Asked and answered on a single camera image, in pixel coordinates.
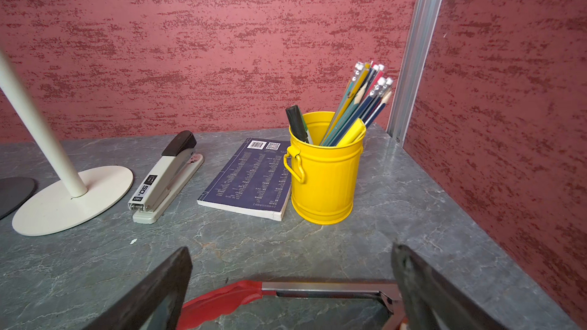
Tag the dark grey utensil rack stand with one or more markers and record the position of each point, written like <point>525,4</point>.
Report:
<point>15,191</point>

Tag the yellow metal pencil bucket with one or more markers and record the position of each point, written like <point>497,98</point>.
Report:
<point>324,178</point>

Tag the aluminium corner post right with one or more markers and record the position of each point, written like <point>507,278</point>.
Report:
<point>422,29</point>

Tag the cream utensil rack stand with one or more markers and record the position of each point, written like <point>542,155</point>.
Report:
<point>76,197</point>

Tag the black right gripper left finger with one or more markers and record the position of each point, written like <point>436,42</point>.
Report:
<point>156,301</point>

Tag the white black stapler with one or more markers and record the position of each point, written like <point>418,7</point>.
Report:
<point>177,165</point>

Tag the black marker pen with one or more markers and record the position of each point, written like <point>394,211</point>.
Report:
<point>298,125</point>

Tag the bundle of pencils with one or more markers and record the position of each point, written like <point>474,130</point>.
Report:
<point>365,96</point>

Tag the purple book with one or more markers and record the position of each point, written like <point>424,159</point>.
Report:
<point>254,182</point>

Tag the small red silicone tongs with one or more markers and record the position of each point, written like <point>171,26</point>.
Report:
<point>227,299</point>

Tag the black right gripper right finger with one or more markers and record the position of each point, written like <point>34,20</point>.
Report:
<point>430,299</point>

